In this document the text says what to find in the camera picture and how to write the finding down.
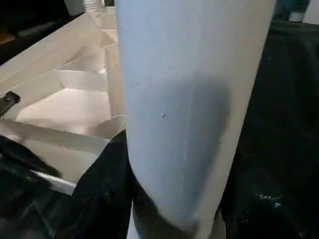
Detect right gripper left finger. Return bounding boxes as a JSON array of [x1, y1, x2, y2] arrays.
[[53, 130, 136, 239]]

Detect black work mat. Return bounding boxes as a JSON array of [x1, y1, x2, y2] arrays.
[[0, 0, 319, 239]]

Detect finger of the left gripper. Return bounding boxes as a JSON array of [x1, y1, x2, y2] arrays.
[[0, 135, 61, 179]]

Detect white plastic table leg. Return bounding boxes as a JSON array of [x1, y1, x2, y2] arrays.
[[63, 0, 106, 15], [114, 0, 278, 239]]

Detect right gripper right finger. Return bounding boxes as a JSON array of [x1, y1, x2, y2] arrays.
[[220, 153, 319, 239]]

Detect white table frame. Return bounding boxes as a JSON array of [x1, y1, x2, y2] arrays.
[[0, 6, 128, 195]]

